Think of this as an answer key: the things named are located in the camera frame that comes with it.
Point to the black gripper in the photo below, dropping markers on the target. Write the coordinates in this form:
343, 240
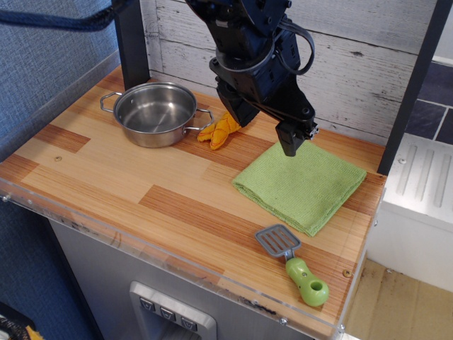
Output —
268, 83

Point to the green cloth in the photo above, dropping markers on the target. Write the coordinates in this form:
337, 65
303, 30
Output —
304, 191

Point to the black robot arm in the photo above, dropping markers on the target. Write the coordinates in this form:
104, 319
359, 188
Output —
260, 52

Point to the stainless steel pot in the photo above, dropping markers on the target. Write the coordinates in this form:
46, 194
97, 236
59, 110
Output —
157, 114

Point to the white grooved cabinet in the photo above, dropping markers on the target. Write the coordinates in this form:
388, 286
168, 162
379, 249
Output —
413, 231

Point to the silver dispenser button panel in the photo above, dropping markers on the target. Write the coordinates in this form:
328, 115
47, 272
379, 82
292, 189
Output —
161, 316

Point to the yellow object bottom left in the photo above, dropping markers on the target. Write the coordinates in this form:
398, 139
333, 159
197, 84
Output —
31, 334

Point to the grey spatula green handle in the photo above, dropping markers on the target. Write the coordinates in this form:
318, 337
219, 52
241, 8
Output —
279, 241

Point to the black left frame post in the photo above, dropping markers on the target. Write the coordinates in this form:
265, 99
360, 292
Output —
131, 43

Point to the black frame post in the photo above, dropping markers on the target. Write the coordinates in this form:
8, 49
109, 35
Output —
427, 50
131, 43

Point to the black right frame post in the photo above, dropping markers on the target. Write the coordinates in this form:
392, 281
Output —
427, 50

